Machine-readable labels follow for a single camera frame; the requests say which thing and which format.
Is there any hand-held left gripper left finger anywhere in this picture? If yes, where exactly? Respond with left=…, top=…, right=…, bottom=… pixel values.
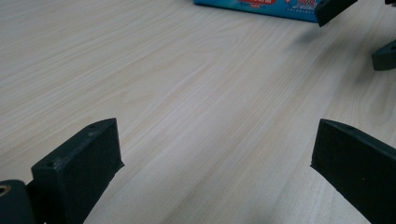
left=26, top=117, right=125, bottom=224

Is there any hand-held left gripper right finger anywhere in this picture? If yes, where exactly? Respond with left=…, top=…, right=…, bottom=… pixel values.
left=310, top=118, right=396, bottom=224

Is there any blue wet wipes packet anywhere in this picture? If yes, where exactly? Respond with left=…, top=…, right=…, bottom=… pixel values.
left=193, top=0, right=321, bottom=23

